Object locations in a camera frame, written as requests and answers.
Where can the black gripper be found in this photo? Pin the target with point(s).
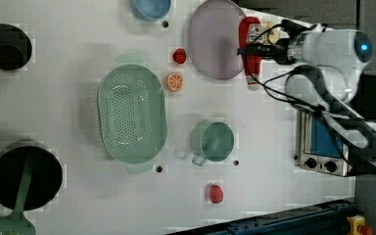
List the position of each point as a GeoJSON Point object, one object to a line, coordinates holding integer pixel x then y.
{"type": "Point", "coordinates": [279, 49]}

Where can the red plush ketchup bottle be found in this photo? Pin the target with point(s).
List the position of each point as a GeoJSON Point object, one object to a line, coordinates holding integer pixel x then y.
{"type": "Point", "coordinates": [248, 30]}

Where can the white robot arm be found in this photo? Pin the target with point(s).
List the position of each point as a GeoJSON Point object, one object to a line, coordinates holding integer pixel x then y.
{"type": "Point", "coordinates": [316, 70]}

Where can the grey round plate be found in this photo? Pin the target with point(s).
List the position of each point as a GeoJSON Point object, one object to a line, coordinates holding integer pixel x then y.
{"type": "Point", "coordinates": [213, 39]}

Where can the red plush strawberry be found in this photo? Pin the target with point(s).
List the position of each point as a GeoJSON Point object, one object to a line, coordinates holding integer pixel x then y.
{"type": "Point", "coordinates": [179, 56]}

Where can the orange slice toy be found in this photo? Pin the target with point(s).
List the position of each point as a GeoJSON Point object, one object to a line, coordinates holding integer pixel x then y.
{"type": "Point", "coordinates": [174, 82]}

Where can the green mug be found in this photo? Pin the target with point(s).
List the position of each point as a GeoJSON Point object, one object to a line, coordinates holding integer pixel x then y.
{"type": "Point", "coordinates": [211, 141]}

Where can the blue bowl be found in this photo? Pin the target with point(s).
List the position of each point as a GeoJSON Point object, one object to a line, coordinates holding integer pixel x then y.
{"type": "Point", "coordinates": [150, 10]}

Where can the green colander basket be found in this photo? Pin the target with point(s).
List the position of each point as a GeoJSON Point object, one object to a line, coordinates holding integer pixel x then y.
{"type": "Point", "coordinates": [131, 108]}

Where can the red plush fruit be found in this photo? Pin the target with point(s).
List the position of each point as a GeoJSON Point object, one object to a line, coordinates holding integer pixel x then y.
{"type": "Point", "coordinates": [216, 194]}

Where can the blue black crate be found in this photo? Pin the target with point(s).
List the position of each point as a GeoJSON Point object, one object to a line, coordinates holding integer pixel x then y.
{"type": "Point", "coordinates": [322, 219]}

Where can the black utensil holder cup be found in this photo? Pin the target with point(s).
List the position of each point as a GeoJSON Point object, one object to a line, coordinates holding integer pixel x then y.
{"type": "Point", "coordinates": [46, 180]}

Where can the green spatula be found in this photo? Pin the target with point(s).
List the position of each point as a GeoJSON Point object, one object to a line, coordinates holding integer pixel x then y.
{"type": "Point", "coordinates": [16, 223]}

